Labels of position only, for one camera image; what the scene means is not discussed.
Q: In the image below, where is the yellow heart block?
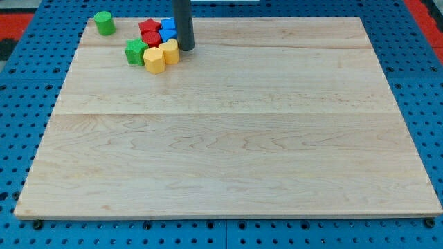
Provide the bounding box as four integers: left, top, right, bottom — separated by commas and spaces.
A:
159, 38, 180, 64

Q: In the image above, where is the light wooden board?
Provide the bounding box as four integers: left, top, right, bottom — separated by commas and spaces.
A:
15, 17, 442, 220

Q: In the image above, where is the yellow hexagon block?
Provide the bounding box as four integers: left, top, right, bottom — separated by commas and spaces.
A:
143, 47, 165, 74

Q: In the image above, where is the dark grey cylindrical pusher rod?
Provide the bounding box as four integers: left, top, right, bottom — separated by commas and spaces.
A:
172, 0, 195, 51

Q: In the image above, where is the blue wedge block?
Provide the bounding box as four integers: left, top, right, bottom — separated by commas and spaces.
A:
159, 29, 177, 42

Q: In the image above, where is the red cylinder block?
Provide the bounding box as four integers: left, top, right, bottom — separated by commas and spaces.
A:
141, 31, 162, 48

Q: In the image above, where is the blue cube block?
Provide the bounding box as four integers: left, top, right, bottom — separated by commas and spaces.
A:
161, 17, 176, 30

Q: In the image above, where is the green star block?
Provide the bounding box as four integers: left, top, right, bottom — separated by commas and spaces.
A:
125, 38, 149, 66

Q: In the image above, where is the red star block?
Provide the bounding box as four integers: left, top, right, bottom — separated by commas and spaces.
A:
138, 18, 161, 35

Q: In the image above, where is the green cylinder block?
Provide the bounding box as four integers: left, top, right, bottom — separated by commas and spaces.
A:
93, 11, 116, 36

